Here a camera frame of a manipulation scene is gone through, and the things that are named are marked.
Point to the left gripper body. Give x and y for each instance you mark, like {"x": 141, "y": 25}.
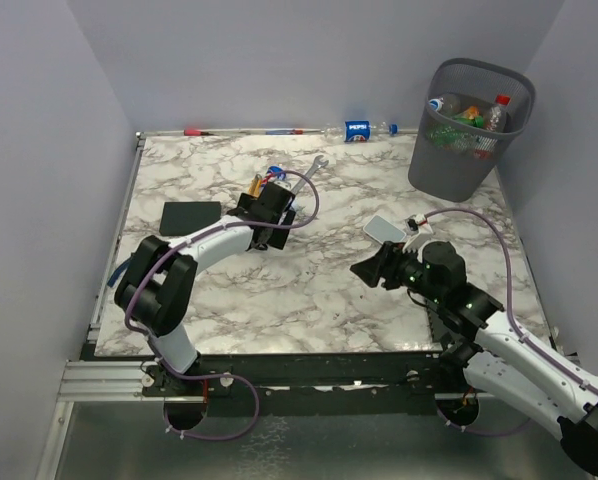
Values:
{"x": 278, "y": 237}

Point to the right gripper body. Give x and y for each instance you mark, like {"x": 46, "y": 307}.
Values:
{"x": 405, "y": 269}

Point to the Pepsi bottle blue label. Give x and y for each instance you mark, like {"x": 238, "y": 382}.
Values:
{"x": 275, "y": 173}

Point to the red green label water bottle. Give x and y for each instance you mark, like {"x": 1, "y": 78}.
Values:
{"x": 494, "y": 121}

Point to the clear bottle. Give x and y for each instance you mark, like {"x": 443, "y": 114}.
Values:
{"x": 447, "y": 104}

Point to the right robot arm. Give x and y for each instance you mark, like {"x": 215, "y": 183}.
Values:
{"x": 494, "y": 352}

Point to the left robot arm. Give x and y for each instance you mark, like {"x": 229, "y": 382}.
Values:
{"x": 157, "y": 285}

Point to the grey mesh waste bin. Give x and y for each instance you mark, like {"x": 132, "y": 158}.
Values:
{"x": 443, "y": 164}

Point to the grey white rectangular pad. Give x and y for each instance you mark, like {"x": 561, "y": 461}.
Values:
{"x": 381, "y": 230}

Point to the black notebook right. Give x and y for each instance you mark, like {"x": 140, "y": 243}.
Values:
{"x": 439, "y": 331}

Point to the silver open-end wrench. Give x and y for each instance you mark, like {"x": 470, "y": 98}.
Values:
{"x": 318, "y": 163}

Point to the black box left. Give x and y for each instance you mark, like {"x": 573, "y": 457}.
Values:
{"x": 184, "y": 218}

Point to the blue handled screwdriver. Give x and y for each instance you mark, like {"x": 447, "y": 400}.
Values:
{"x": 284, "y": 132}

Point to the red handled screwdriver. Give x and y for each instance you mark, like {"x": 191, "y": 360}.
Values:
{"x": 197, "y": 133}

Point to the blue handled pliers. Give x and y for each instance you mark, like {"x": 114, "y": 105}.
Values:
{"x": 118, "y": 272}

